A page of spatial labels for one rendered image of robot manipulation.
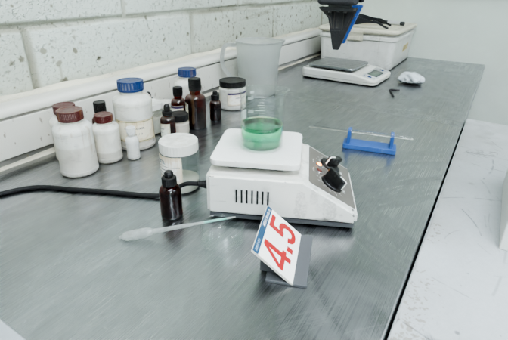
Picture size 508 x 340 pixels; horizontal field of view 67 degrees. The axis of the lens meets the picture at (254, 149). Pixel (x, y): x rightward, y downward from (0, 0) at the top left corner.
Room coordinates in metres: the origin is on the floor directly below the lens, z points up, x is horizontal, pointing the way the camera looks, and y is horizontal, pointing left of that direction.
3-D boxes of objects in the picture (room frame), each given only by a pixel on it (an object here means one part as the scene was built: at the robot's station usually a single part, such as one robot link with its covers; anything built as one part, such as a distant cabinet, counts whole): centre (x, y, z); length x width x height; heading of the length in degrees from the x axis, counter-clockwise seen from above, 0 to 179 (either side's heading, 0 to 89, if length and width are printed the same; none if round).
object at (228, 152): (0.50, -0.01, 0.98); 0.12 x 0.12 x 0.01; 83
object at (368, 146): (0.70, -0.23, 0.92); 0.10 x 0.03 x 0.04; 72
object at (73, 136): (0.59, 0.30, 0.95); 0.06 x 0.06 x 0.11
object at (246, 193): (0.50, -0.03, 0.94); 0.22 x 0.13 x 0.08; 83
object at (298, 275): (0.37, -0.04, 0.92); 0.09 x 0.06 x 0.04; 168
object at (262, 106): (0.50, -0.01, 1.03); 0.07 x 0.06 x 0.08; 105
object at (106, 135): (0.64, 0.26, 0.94); 0.05 x 0.05 x 0.09
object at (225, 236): (0.40, 0.04, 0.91); 0.06 x 0.06 x 0.02
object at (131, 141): (0.64, 0.22, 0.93); 0.02 x 0.02 x 0.06
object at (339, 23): (0.67, -0.13, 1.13); 0.06 x 0.04 x 0.07; 72
